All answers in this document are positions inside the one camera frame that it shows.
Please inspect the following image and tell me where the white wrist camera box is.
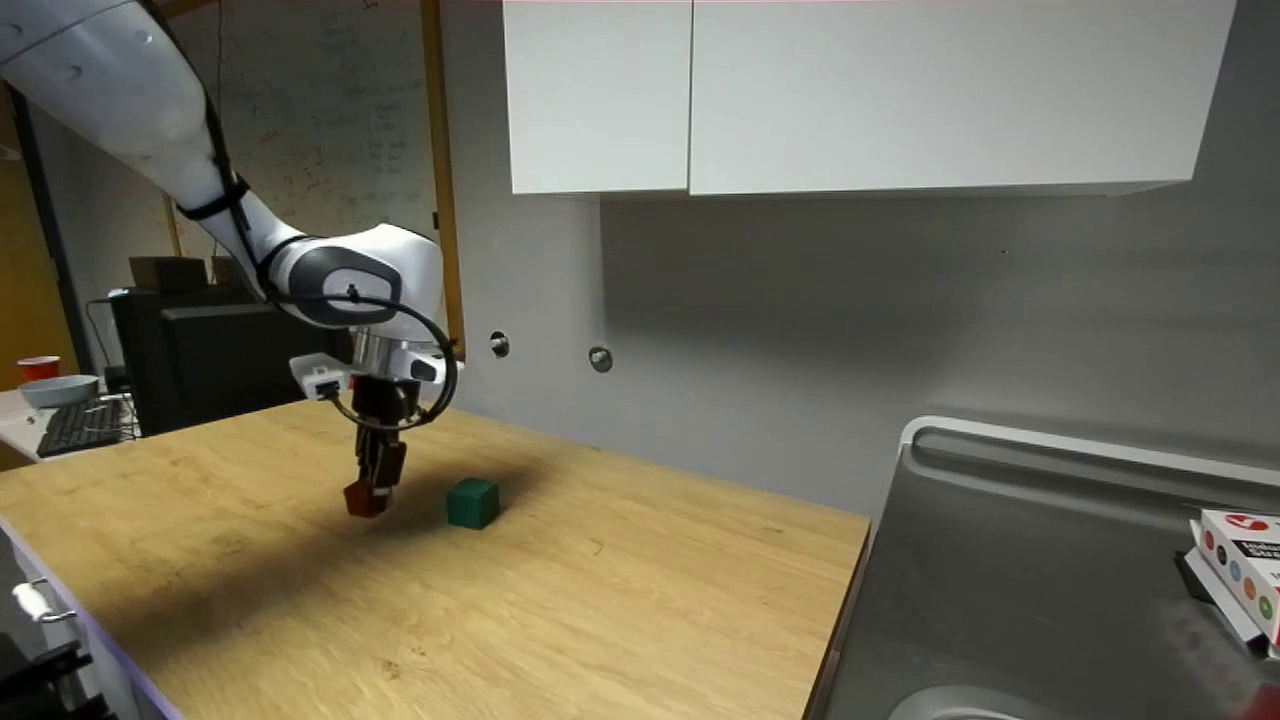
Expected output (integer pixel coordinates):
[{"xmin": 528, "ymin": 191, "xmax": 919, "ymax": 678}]
[{"xmin": 290, "ymin": 347, "xmax": 355, "ymax": 406}]

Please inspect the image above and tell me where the green block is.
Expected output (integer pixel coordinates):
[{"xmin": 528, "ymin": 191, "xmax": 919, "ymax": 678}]
[{"xmin": 446, "ymin": 476, "xmax": 506, "ymax": 531}]

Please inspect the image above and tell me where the red cup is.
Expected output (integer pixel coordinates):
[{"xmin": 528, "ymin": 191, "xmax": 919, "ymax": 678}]
[{"xmin": 11, "ymin": 352, "xmax": 69, "ymax": 392}]

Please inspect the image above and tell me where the wooden door frame strip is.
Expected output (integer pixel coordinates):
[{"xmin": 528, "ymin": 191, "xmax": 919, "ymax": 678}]
[{"xmin": 418, "ymin": 0, "xmax": 468, "ymax": 367}]

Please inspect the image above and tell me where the orange block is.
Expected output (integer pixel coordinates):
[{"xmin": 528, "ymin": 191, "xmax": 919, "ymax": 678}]
[{"xmin": 339, "ymin": 476, "xmax": 393, "ymax": 526}]

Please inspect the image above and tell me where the black keyboard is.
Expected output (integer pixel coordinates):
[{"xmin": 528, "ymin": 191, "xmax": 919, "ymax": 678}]
[{"xmin": 36, "ymin": 398, "xmax": 134, "ymax": 459}]

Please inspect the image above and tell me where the white red card box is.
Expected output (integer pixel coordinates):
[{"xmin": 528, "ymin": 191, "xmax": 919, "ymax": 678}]
[{"xmin": 1180, "ymin": 504, "xmax": 1280, "ymax": 662}]

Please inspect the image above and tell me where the black printer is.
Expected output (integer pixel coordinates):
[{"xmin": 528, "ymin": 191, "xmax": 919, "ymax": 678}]
[{"xmin": 108, "ymin": 252, "xmax": 360, "ymax": 440}]

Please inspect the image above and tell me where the narrow white wall cabinet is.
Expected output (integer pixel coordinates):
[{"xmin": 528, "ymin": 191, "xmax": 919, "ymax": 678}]
[{"xmin": 500, "ymin": 0, "xmax": 698, "ymax": 200}]

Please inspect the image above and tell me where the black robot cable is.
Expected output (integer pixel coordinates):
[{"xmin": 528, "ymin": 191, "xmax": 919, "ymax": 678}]
[{"xmin": 195, "ymin": 97, "xmax": 464, "ymax": 436}]

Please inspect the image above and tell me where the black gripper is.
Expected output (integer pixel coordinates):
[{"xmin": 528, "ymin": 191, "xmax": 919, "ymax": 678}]
[{"xmin": 349, "ymin": 327, "xmax": 448, "ymax": 514}]

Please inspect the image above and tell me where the stainless steel sink counter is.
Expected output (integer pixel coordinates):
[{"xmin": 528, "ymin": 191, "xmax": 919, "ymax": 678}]
[{"xmin": 803, "ymin": 411, "xmax": 1280, "ymax": 720}]

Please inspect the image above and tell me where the wide white wall cabinet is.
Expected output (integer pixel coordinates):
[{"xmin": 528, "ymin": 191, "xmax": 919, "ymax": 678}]
[{"xmin": 687, "ymin": 0, "xmax": 1240, "ymax": 200}]

